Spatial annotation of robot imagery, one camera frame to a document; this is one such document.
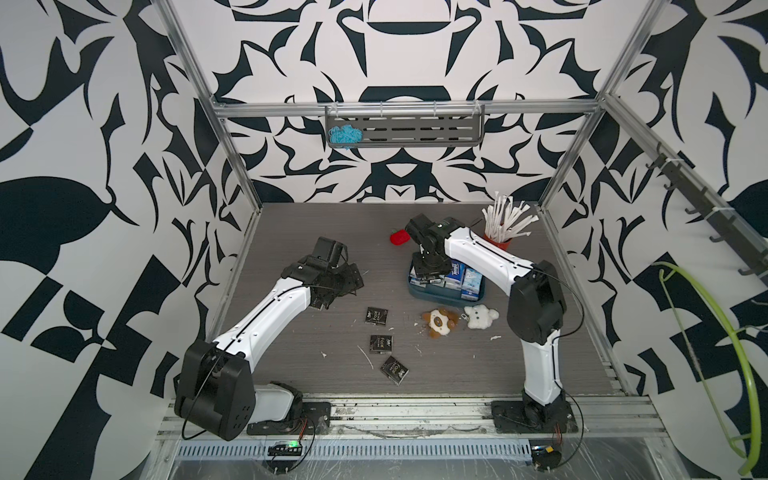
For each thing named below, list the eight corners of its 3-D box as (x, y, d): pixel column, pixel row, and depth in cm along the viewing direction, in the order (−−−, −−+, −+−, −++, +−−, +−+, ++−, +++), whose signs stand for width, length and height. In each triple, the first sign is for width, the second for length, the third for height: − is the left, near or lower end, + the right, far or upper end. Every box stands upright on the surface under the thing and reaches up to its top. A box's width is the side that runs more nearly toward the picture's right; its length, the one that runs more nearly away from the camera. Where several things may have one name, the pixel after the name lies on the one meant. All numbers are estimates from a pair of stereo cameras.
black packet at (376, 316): (365, 322, 92) (364, 318, 90) (368, 310, 95) (368, 306, 93) (385, 327, 91) (385, 323, 89) (388, 314, 94) (388, 310, 92)
